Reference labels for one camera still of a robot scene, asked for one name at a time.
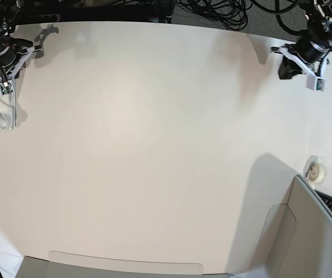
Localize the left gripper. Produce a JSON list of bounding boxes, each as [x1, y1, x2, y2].
[[271, 40, 330, 80]]

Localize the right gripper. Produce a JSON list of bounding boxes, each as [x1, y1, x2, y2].
[[0, 39, 42, 84]]

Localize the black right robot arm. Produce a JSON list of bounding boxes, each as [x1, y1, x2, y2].
[[0, 1, 42, 83]]

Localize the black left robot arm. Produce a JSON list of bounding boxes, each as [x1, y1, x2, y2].
[[271, 1, 332, 80]]

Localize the white tape roll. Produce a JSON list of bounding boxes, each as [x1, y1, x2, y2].
[[303, 155, 327, 186]]

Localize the beige cardboard box right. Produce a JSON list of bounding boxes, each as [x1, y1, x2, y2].
[[231, 174, 332, 278]]

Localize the beige cardboard box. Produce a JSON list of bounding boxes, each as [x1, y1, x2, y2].
[[16, 251, 232, 277], [231, 174, 332, 278]]

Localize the beige cardboard box bottom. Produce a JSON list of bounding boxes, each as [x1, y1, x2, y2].
[[16, 251, 232, 277]]

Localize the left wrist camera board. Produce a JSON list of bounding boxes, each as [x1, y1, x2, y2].
[[306, 75, 326, 92]]

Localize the black cable pile floor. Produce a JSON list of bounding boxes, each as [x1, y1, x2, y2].
[[177, 0, 253, 31]]

